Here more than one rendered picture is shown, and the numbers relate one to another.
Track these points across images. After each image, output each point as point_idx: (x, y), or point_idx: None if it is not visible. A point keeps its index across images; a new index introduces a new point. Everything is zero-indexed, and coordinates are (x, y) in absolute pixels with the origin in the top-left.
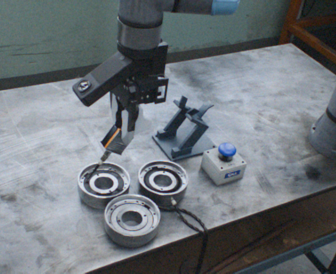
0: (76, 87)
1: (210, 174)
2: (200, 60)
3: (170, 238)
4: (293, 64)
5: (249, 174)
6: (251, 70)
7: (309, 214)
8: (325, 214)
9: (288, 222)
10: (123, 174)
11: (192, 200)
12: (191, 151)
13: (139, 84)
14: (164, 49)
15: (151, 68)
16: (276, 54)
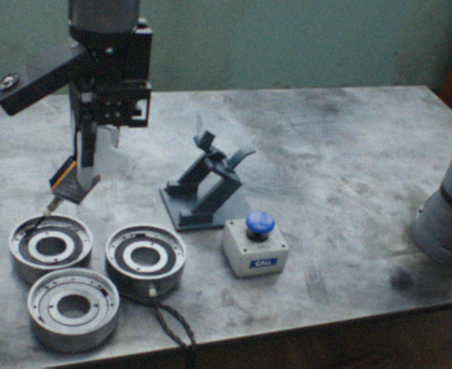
0: None
1: (230, 259)
2: (276, 91)
3: (129, 348)
4: (419, 116)
5: (295, 268)
6: (350, 115)
7: (406, 348)
8: (432, 352)
9: (368, 355)
10: (87, 237)
11: (187, 294)
12: (211, 220)
13: (98, 90)
14: (146, 39)
15: (124, 69)
16: (397, 98)
